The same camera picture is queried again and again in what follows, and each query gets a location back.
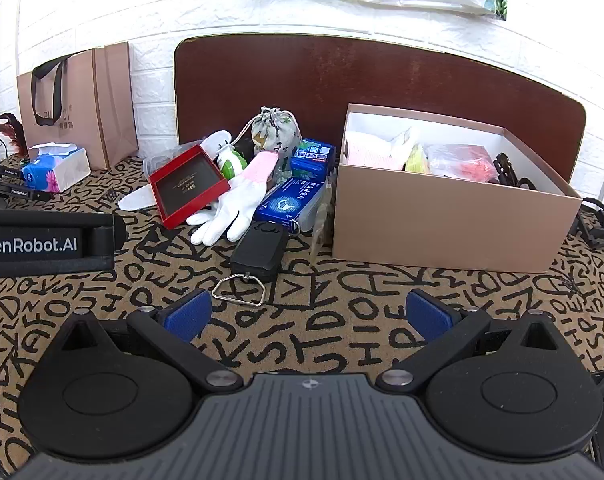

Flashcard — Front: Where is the white glove with pink cuff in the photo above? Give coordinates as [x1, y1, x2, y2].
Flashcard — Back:
[186, 151, 281, 247]

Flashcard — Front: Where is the brown paper bag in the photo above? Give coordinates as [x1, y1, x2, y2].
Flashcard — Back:
[16, 41, 140, 171]

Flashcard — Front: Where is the blue medicine box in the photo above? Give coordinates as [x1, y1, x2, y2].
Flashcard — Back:
[254, 177, 327, 228]

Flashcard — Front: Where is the brown chair back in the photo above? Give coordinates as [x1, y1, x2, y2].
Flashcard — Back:
[174, 34, 588, 188]

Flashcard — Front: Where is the clear plastic cup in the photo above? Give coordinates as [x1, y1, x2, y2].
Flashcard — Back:
[142, 142, 184, 181]

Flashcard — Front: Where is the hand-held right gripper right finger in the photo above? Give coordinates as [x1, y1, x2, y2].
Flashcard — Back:
[377, 289, 558, 394]

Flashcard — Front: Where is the blue gum box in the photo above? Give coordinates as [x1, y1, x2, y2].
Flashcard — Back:
[289, 138, 337, 181]

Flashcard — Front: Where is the blue tissue pack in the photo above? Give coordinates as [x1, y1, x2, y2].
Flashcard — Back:
[22, 142, 92, 194]

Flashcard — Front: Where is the letter-printed brown table cloth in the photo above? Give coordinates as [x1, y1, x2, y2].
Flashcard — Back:
[0, 155, 604, 480]

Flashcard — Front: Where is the dark red feather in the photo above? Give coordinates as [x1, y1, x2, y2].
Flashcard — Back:
[0, 112, 30, 161]

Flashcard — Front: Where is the red box lid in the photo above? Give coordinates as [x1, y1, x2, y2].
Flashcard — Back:
[148, 144, 231, 230]

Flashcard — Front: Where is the white plastic wrapper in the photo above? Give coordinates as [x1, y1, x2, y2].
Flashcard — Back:
[386, 127, 422, 159]

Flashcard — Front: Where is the black clip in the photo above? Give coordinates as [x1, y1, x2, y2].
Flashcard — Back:
[492, 152, 538, 192]

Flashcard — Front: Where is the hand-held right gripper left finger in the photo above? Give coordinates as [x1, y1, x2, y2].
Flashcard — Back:
[57, 288, 244, 394]

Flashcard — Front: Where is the white insole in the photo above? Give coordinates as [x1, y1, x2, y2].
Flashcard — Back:
[118, 130, 233, 212]

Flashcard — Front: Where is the green and white round device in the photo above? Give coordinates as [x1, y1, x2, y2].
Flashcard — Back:
[216, 145, 248, 181]

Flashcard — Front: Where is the pink folded cloth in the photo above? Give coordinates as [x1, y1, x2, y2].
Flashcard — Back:
[343, 130, 408, 171]

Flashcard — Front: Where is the brown cardboard box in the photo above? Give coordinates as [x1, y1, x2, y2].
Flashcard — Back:
[331, 103, 583, 275]

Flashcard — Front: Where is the floral drawstring pouch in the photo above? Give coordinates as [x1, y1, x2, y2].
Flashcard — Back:
[251, 106, 303, 157]

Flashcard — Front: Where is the black luggage scale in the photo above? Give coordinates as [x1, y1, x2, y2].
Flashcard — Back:
[212, 221, 289, 307]

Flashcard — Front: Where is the black folding stand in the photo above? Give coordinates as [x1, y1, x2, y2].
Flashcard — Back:
[567, 195, 604, 249]

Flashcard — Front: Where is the yellow-green packet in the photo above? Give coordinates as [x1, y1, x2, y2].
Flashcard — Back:
[404, 144, 431, 173]

